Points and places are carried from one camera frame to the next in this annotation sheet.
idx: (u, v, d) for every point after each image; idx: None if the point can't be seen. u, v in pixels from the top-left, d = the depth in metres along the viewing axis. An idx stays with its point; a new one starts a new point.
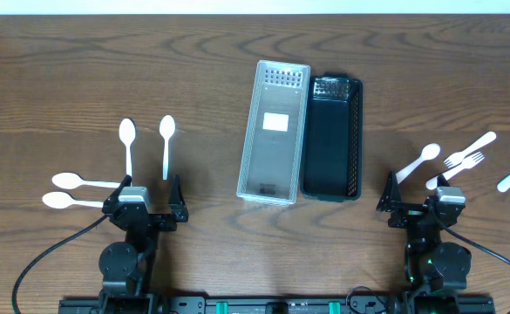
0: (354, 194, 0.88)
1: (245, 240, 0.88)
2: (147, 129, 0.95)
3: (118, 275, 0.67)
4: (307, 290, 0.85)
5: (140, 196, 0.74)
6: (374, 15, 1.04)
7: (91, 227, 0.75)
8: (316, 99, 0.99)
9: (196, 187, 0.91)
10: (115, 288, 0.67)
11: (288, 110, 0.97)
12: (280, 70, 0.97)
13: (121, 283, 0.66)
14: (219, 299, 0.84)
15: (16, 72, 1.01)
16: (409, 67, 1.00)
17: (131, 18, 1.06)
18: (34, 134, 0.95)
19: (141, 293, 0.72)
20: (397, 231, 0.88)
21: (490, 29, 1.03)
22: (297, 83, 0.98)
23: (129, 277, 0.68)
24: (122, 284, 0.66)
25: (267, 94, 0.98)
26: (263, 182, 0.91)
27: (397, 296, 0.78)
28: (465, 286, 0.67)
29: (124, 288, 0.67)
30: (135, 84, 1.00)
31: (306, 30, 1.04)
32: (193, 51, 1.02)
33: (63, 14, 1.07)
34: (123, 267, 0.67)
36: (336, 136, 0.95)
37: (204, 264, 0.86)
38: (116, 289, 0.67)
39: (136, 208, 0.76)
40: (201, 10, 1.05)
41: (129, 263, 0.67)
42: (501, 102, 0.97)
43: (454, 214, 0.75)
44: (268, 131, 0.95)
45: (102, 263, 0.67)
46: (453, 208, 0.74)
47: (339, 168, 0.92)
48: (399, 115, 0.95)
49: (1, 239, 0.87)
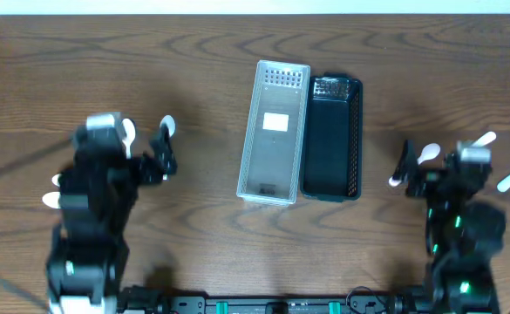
0: (354, 193, 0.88)
1: (245, 241, 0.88)
2: (148, 129, 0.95)
3: (82, 190, 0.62)
4: (307, 290, 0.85)
5: (109, 119, 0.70)
6: (374, 15, 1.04)
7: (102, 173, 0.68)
8: (316, 99, 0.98)
9: (197, 187, 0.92)
10: (78, 208, 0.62)
11: (288, 111, 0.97)
12: (281, 70, 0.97)
13: (81, 197, 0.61)
14: (219, 299, 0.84)
15: (16, 72, 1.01)
16: (409, 67, 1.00)
17: (131, 18, 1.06)
18: (34, 134, 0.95)
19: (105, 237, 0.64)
20: (397, 231, 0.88)
21: (490, 29, 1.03)
22: (297, 83, 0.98)
23: (94, 198, 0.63)
24: (82, 200, 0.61)
25: (267, 94, 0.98)
26: (263, 182, 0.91)
27: (397, 296, 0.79)
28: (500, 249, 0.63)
29: (87, 202, 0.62)
30: (136, 84, 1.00)
31: (306, 30, 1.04)
32: (193, 51, 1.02)
33: (62, 13, 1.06)
34: (86, 181, 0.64)
36: (337, 136, 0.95)
37: (203, 264, 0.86)
38: (77, 203, 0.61)
39: (105, 137, 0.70)
40: (201, 11, 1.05)
41: (97, 180, 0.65)
42: (501, 103, 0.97)
43: (479, 174, 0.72)
44: (267, 131, 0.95)
45: (61, 179, 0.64)
46: (479, 167, 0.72)
47: (339, 168, 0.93)
48: (399, 115, 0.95)
49: (0, 239, 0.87)
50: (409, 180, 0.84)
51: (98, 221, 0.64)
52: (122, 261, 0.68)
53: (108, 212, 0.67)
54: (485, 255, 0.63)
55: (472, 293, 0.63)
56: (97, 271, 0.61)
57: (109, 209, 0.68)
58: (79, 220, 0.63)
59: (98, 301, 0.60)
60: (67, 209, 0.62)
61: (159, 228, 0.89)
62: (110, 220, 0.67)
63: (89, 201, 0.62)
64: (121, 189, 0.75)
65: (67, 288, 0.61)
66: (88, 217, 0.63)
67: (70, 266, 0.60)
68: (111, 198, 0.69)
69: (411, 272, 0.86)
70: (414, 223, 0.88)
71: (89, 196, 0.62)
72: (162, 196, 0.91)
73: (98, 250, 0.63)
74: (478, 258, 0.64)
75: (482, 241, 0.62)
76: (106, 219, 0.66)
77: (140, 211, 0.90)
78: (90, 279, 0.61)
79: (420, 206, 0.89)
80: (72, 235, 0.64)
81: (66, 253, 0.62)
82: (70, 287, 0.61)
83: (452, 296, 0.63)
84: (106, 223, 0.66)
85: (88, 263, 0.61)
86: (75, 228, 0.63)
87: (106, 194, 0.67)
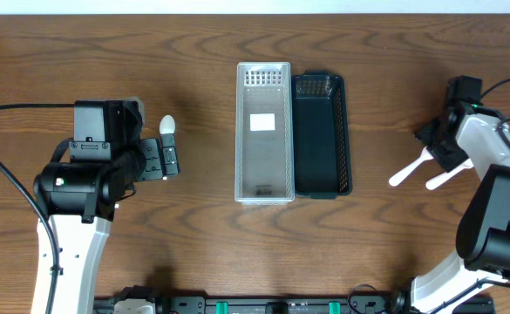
0: (345, 188, 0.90)
1: (245, 240, 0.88)
2: (147, 129, 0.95)
3: (98, 102, 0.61)
4: (307, 290, 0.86)
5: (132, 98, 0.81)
6: (376, 14, 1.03)
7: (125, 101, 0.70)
8: (299, 98, 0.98)
9: (197, 186, 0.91)
10: (94, 114, 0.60)
11: (274, 109, 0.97)
12: (261, 70, 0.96)
13: (98, 106, 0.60)
14: (219, 299, 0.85)
15: (16, 72, 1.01)
16: (409, 67, 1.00)
17: (131, 18, 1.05)
18: (32, 134, 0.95)
19: (111, 163, 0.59)
20: (398, 231, 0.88)
21: (492, 29, 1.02)
22: (279, 81, 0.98)
23: (108, 112, 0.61)
24: (98, 108, 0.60)
25: (249, 96, 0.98)
26: (261, 183, 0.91)
27: (400, 290, 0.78)
28: (479, 85, 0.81)
29: (99, 114, 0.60)
30: (136, 83, 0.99)
31: (306, 30, 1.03)
32: (193, 51, 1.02)
33: (60, 13, 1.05)
34: (105, 100, 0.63)
36: (324, 133, 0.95)
37: (204, 264, 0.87)
38: (92, 114, 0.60)
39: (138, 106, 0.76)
40: (201, 10, 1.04)
41: (112, 101, 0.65)
42: (502, 102, 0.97)
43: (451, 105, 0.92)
44: (255, 132, 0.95)
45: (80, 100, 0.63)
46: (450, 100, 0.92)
47: (330, 165, 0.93)
48: (398, 115, 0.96)
49: (2, 238, 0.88)
50: (424, 138, 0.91)
51: (104, 139, 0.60)
52: (120, 196, 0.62)
53: (116, 138, 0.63)
54: (475, 98, 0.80)
55: (481, 110, 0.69)
56: (87, 187, 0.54)
57: (118, 138, 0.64)
58: (89, 134, 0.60)
59: (89, 218, 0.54)
60: (79, 121, 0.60)
61: (159, 228, 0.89)
62: (115, 146, 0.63)
63: (102, 112, 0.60)
64: (132, 143, 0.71)
65: (58, 204, 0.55)
66: (98, 132, 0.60)
67: (60, 179, 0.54)
68: (121, 132, 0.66)
69: (411, 271, 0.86)
70: (415, 223, 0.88)
71: (103, 108, 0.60)
72: (163, 195, 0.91)
73: (96, 164, 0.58)
74: (472, 98, 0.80)
75: (467, 79, 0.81)
76: (113, 141, 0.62)
77: (141, 211, 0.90)
78: (82, 195, 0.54)
79: (421, 205, 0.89)
80: (78, 159, 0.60)
81: (59, 167, 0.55)
82: (59, 201, 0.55)
83: (464, 109, 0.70)
84: (112, 146, 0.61)
85: (79, 176, 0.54)
86: (82, 146, 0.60)
87: (116, 121, 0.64)
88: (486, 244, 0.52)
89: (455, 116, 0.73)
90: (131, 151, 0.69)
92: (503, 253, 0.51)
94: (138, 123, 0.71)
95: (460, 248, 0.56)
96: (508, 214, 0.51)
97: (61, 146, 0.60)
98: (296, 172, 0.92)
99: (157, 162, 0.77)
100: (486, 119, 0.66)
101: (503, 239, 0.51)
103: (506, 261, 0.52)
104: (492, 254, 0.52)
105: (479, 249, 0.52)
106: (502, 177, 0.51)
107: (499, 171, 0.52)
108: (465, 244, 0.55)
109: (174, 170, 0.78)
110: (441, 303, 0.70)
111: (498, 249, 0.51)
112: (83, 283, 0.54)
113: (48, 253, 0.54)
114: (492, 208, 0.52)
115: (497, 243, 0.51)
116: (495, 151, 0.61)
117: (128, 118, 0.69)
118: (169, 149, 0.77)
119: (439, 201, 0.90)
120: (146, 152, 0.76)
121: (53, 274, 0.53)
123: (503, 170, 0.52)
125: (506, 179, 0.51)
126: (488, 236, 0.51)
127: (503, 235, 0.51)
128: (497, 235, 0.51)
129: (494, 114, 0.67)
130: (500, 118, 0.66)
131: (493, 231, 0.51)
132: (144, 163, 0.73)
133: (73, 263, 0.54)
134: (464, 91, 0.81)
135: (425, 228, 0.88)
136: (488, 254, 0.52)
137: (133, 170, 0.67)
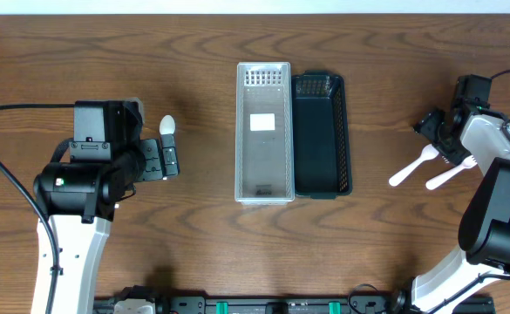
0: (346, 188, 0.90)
1: (245, 240, 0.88)
2: (148, 129, 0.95)
3: (98, 103, 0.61)
4: (308, 290, 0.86)
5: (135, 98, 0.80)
6: (375, 14, 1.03)
7: (126, 101, 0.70)
8: (299, 98, 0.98)
9: (197, 186, 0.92)
10: (94, 115, 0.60)
11: (274, 109, 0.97)
12: (261, 70, 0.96)
13: (98, 106, 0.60)
14: (219, 299, 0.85)
15: (16, 72, 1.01)
16: (409, 66, 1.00)
17: (131, 18, 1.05)
18: (33, 134, 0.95)
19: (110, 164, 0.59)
20: (397, 231, 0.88)
21: (492, 29, 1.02)
22: (279, 81, 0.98)
23: (108, 112, 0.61)
24: (98, 108, 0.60)
25: (249, 96, 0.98)
26: (261, 183, 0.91)
27: (400, 290, 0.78)
28: (489, 84, 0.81)
29: (100, 114, 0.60)
30: (136, 83, 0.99)
31: (306, 30, 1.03)
32: (193, 51, 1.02)
33: (60, 13, 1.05)
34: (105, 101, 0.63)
36: (325, 133, 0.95)
37: (204, 264, 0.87)
38: (92, 114, 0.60)
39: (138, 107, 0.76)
40: (201, 10, 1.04)
41: (112, 102, 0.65)
42: (502, 102, 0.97)
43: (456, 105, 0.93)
44: (255, 132, 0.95)
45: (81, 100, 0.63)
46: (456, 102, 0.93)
47: (330, 165, 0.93)
48: (398, 115, 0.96)
49: (2, 238, 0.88)
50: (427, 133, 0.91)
51: (105, 139, 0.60)
52: (120, 196, 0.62)
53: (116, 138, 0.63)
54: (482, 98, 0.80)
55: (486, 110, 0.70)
56: (87, 187, 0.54)
57: (118, 138, 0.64)
58: (89, 134, 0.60)
59: (89, 218, 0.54)
60: (79, 121, 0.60)
61: (159, 228, 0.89)
62: (116, 147, 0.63)
63: (102, 113, 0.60)
64: (132, 144, 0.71)
65: (58, 204, 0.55)
66: (98, 133, 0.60)
67: (60, 179, 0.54)
68: (121, 132, 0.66)
69: (411, 271, 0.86)
70: (415, 223, 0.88)
71: (103, 109, 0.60)
72: (163, 195, 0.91)
73: (96, 164, 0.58)
74: (479, 99, 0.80)
75: (477, 78, 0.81)
76: (113, 141, 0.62)
77: (141, 211, 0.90)
78: (82, 195, 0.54)
79: (421, 205, 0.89)
80: (78, 159, 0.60)
81: (59, 167, 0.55)
82: (59, 201, 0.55)
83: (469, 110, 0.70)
84: (112, 146, 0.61)
85: (80, 177, 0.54)
86: (82, 146, 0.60)
87: (116, 122, 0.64)
88: (487, 236, 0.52)
89: (459, 117, 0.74)
90: (132, 152, 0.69)
92: (506, 245, 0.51)
94: (138, 123, 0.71)
95: (462, 241, 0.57)
96: None
97: (62, 146, 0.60)
98: (296, 172, 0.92)
99: (157, 162, 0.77)
100: (492, 119, 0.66)
101: (506, 231, 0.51)
103: (507, 254, 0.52)
104: (496, 245, 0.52)
105: (481, 242, 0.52)
106: (505, 171, 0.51)
107: (502, 164, 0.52)
108: (466, 237, 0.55)
109: (174, 171, 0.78)
110: (442, 302, 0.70)
111: (501, 242, 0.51)
112: (83, 283, 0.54)
113: (48, 253, 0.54)
114: (497, 200, 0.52)
115: (499, 235, 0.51)
116: (499, 147, 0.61)
117: (128, 119, 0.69)
118: (169, 149, 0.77)
119: (439, 201, 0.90)
120: (146, 152, 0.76)
121: (53, 274, 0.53)
123: (506, 163, 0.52)
125: None
126: (491, 228, 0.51)
127: (504, 227, 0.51)
128: (500, 226, 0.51)
129: (499, 115, 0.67)
130: (505, 119, 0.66)
131: (496, 223, 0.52)
132: (144, 164, 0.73)
133: (73, 263, 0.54)
134: (472, 91, 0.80)
135: (425, 228, 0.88)
136: (491, 246, 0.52)
137: (133, 170, 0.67)
